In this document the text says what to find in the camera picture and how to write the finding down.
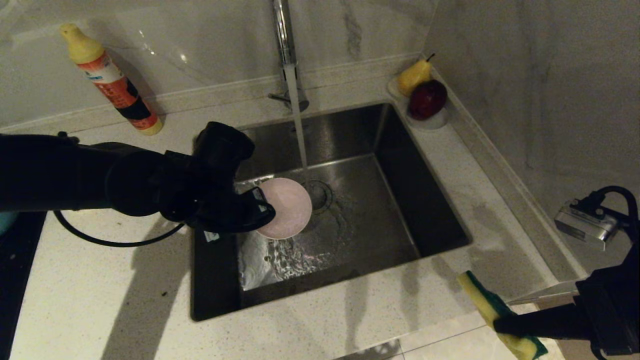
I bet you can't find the metal sink drain strainer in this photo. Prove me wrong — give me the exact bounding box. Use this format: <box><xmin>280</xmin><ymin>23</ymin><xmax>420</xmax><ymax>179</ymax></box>
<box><xmin>304</xmin><ymin>180</ymin><xmax>334</xmax><ymax>216</ymax></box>

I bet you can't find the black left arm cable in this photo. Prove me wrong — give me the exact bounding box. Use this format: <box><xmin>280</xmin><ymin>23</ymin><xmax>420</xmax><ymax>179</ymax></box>
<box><xmin>52</xmin><ymin>210</ymin><xmax>187</xmax><ymax>248</ymax></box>

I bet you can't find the small white dish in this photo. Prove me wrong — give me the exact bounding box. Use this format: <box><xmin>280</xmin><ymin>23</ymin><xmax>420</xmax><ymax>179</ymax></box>
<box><xmin>386</xmin><ymin>76</ymin><xmax>450</xmax><ymax>131</ymax></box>

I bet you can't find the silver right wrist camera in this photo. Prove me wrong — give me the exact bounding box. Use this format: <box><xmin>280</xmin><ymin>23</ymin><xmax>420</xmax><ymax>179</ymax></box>
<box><xmin>554</xmin><ymin>199</ymin><xmax>621</xmax><ymax>252</ymax></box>

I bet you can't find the green and yellow sponge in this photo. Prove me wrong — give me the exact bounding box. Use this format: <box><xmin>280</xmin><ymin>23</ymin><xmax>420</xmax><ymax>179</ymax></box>
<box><xmin>456</xmin><ymin>270</ymin><xmax>549</xmax><ymax>360</ymax></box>

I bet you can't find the black induction cooktop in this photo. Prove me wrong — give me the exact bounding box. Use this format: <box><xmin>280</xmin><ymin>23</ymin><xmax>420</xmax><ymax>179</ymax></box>
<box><xmin>0</xmin><ymin>210</ymin><xmax>48</xmax><ymax>360</ymax></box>

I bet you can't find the yellow pear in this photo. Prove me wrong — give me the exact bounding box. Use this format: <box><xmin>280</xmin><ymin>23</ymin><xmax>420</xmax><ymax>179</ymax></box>
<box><xmin>397</xmin><ymin>53</ymin><xmax>435</xmax><ymax>98</ymax></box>

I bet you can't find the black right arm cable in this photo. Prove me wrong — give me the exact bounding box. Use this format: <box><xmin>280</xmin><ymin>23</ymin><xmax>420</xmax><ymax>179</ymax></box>
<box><xmin>575</xmin><ymin>186</ymin><xmax>640</xmax><ymax>360</ymax></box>

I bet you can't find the orange dish soap bottle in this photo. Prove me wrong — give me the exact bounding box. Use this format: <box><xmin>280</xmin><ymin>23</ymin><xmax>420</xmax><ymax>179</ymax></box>
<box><xmin>60</xmin><ymin>23</ymin><xmax>165</xmax><ymax>137</ymax></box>

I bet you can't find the beige wooden cabinet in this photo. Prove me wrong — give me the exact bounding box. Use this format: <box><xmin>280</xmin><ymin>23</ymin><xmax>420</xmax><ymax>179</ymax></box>
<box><xmin>505</xmin><ymin>277</ymin><xmax>591</xmax><ymax>308</ymax></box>

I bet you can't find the pink plastic bowl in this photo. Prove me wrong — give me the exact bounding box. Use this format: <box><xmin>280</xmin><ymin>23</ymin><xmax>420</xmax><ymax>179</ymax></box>
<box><xmin>252</xmin><ymin>177</ymin><xmax>313</xmax><ymax>241</ymax></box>

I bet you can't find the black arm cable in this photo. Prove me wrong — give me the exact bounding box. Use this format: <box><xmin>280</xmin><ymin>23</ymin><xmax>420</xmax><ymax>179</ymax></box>
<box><xmin>52</xmin><ymin>210</ymin><xmax>187</xmax><ymax>248</ymax></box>
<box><xmin>575</xmin><ymin>186</ymin><xmax>640</xmax><ymax>360</ymax></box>

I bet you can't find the chrome faucet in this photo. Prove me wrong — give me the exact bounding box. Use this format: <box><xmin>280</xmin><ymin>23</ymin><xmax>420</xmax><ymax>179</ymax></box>
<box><xmin>267</xmin><ymin>0</ymin><xmax>310</xmax><ymax>113</ymax></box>

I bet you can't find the stainless steel sink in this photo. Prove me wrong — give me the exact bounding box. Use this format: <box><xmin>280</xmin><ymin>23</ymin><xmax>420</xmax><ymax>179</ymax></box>
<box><xmin>190</xmin><ymin>102</ymin><xmax>472</xmax><ymax>322</ymax></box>

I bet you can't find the blue plastic bowl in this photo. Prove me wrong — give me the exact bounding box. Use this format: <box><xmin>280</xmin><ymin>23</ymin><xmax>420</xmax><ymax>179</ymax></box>
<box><xmin>0</xmin><ymin>211</ymin><xmax>19</xmax><ymax>237</ymax></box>

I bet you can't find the dark red apple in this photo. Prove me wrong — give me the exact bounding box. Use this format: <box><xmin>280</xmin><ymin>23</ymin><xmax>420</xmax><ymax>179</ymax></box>
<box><xmin>408</xmin><ymin>79</ymin><xmax>449</xmax><ymax>122</ymax></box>

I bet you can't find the running water stream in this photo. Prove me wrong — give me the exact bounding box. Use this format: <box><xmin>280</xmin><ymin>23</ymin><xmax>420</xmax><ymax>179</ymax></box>
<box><xmin>284</xmin><ymin>64</ymin><xmax>316</xmax><ymax>201</ymax></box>

